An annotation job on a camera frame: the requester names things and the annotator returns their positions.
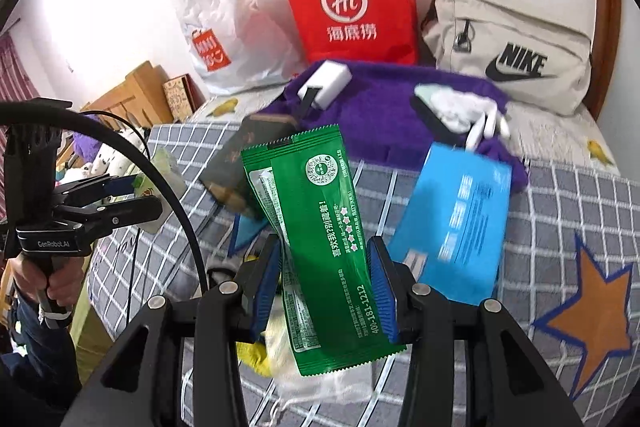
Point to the dark green tin box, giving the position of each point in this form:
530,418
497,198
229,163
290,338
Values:
235,167

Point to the white sponge block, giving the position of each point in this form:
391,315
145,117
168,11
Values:
327,79

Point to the pale green wipes pack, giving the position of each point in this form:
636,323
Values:
162,187

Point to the green snack packet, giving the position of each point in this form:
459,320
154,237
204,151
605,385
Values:
325,232

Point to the person's left forearm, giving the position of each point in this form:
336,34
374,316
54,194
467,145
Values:
30,357

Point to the purple plush toy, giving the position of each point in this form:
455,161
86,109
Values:
85,144

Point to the pink striped curtain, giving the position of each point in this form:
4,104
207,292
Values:
12,72

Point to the blue tissue pack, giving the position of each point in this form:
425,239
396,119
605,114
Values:
450,217

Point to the grey checked tablecloth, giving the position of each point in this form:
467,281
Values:
550,232

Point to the white plastic shopping bag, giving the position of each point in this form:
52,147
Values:
225,22

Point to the yellow mesh pouch black trim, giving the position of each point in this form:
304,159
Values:
257,352

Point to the white plush toy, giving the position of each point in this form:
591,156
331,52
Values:
110,162

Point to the person's left hand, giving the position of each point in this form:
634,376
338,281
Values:
65,287

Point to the grey waist bag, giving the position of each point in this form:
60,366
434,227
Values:
510,52

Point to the mint green tube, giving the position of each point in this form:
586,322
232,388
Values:
424,93

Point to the purple fleece towel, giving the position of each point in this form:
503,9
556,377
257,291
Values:
380,107

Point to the white tissue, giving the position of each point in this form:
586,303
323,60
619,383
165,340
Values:
325,384

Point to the white glove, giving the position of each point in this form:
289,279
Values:
465,117

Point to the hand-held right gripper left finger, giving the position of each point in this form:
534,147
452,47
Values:
267,287

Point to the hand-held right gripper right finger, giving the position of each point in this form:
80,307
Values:
382,292

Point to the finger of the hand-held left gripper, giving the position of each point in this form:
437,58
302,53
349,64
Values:
125,214
107,187

